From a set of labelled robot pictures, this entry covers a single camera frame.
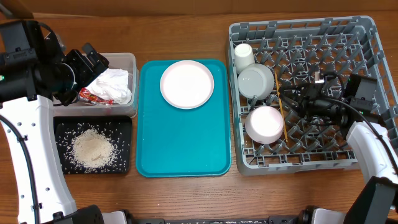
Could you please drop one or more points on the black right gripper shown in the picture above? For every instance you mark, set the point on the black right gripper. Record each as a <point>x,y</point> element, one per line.
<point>308,94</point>

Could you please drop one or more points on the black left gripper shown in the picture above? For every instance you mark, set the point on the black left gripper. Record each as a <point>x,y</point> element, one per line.
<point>88,72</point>

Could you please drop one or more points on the wooden chopstick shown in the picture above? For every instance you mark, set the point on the wooden chopstick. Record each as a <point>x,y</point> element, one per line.
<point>283,121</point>

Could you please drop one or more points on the pink shallow bowl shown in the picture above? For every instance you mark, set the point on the pink shallow bowl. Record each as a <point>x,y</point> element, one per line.
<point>264,125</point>

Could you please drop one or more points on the grey white bowl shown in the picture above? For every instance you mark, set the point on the grey white bowl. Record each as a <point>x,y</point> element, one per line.
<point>256,80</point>

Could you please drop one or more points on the white napkin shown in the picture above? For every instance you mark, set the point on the white napkin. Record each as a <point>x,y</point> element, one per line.
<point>112,84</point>

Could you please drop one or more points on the red sauce packet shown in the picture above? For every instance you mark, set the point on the red sauce packet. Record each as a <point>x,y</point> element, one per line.
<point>87,97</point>

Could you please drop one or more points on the white cup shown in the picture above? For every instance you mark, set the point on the white cup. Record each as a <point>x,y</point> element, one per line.
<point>244,57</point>

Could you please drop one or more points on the white rice pile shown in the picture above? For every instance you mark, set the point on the white rice pile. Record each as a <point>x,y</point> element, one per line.
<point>91,149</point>

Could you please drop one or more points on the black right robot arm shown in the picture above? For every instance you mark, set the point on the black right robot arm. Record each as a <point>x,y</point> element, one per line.
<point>364,132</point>

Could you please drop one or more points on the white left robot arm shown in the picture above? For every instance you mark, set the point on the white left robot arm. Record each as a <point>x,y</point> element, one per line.
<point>35,71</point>

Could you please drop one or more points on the grey dishwasher rack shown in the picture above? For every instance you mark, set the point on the grey dishwasher rack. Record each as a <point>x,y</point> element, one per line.
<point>295,50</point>

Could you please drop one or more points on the clear plastic bin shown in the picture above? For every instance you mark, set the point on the clear plastic bin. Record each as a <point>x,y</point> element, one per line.
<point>125,61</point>

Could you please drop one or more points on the black tray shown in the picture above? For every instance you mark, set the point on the black tray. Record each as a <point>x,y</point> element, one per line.
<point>121,155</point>

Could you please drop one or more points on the pink plate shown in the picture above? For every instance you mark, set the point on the pink plate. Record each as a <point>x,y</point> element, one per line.
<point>187,84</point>

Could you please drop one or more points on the teal serving tray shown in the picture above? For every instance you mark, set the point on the teal serving tray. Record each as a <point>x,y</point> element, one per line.
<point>173,142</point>

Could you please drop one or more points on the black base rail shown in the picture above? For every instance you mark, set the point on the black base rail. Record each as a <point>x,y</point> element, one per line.
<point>278,219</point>

